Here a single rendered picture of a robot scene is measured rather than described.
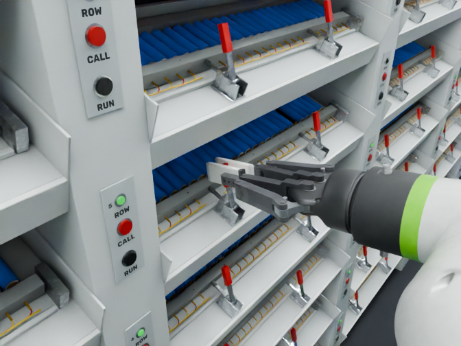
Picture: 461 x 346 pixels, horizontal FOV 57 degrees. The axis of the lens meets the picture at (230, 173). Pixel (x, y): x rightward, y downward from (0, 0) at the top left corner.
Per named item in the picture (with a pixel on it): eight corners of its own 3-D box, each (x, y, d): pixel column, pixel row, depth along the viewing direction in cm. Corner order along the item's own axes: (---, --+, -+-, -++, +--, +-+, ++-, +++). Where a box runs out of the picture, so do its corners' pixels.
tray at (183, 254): (355, 148, 98) (376, 115, 92) (158, 301, 57) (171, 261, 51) (288, 101, 105) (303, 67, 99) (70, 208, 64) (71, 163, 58)
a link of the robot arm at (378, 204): (432, 154, 47) (402, 188, 41) (425, 244, 52) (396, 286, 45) (379, 146, 51) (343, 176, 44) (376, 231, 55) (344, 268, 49)
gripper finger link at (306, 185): (317, 209, 54) (313, 213, 53) (243, 193, 60) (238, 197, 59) (316, 180, 52) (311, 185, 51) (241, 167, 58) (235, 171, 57)
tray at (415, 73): (446, 77, 145) (472, 41, 136) (372, 135, 104) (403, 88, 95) (394, 48, 152) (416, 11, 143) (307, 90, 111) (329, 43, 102)
